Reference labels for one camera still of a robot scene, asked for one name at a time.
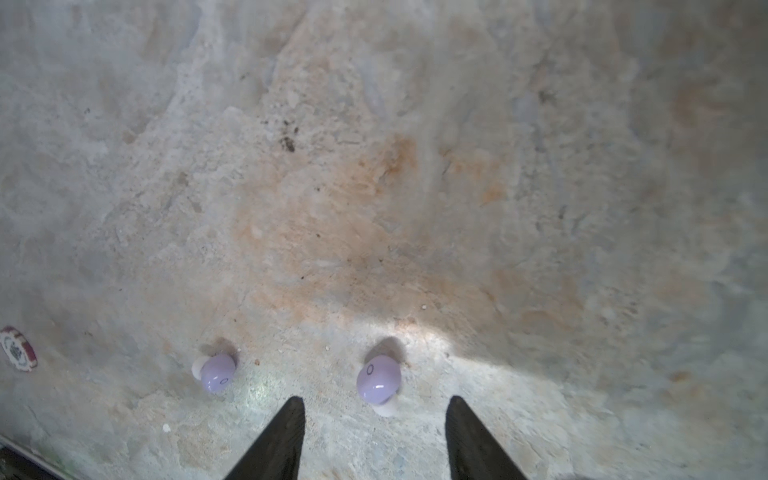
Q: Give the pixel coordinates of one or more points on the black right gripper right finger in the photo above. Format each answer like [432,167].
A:
[473,452]

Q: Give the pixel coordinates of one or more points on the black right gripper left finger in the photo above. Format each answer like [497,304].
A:
[276,453]

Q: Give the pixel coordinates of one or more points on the purple earbud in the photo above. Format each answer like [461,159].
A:
[215,373]
[378,383]

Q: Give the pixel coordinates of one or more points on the round patterned token left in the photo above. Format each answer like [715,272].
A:
[18,349]

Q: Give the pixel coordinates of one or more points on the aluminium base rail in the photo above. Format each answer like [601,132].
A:
[20,464]

